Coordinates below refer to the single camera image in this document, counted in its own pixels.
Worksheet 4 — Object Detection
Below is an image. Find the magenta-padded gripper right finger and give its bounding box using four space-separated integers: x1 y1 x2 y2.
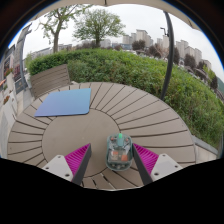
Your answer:
131 143 184 186

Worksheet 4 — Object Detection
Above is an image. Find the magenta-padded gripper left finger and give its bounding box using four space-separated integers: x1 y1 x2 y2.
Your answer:
42 143 92 186

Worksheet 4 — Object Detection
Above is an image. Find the transparent computer mouse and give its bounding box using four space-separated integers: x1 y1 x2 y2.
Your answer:
105 133 134 172

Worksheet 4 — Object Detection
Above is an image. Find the blue mouse pad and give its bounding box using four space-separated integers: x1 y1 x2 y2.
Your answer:
34 87 92 118

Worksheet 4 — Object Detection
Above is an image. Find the green hedge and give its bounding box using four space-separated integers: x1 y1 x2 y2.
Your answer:
26 48 224 148

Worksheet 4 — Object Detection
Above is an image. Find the white flower planter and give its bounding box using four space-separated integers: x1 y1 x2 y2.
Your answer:
0 94 16 125

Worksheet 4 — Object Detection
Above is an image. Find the dark curved parasol pole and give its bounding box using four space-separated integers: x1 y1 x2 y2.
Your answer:
159 11 175 101

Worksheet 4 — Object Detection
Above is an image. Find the group of apartment buildings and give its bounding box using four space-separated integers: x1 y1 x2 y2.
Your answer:
121 29 213 71

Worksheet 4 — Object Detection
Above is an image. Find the sparse-leaved tree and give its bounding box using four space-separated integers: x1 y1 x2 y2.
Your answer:
38 4 91 54

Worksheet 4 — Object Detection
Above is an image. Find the round leafy tree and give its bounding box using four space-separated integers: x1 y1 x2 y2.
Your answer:
73 9 126 49

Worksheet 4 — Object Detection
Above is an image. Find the beige parasol canopy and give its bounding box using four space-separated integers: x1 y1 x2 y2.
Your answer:
29 0 203 32

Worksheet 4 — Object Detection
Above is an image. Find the dark metal post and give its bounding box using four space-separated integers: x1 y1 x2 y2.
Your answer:
13 30 32 95

